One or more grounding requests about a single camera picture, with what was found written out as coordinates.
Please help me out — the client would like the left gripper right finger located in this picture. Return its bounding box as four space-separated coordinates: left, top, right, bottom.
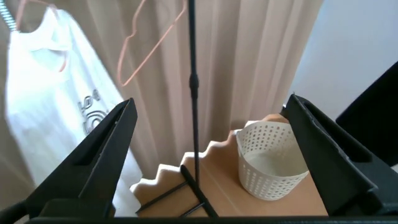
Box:
281 93 398 217

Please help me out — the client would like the white printed t-shirt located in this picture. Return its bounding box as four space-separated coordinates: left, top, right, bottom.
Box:
4 6 144 217

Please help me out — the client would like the pink clothes hanger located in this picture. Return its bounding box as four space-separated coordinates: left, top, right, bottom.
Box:
15 0 68 73
116 0 188 88

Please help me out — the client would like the beige curtain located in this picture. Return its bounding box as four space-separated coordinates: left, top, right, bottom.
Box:
0 0 324 212

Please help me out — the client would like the white laundry basket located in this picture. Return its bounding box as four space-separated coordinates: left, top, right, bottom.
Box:
235 120 310 202

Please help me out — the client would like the black clothes rack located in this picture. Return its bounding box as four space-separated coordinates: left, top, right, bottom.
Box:
136 0 219 218

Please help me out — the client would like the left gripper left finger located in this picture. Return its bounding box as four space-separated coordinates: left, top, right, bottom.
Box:
24 98 139 218

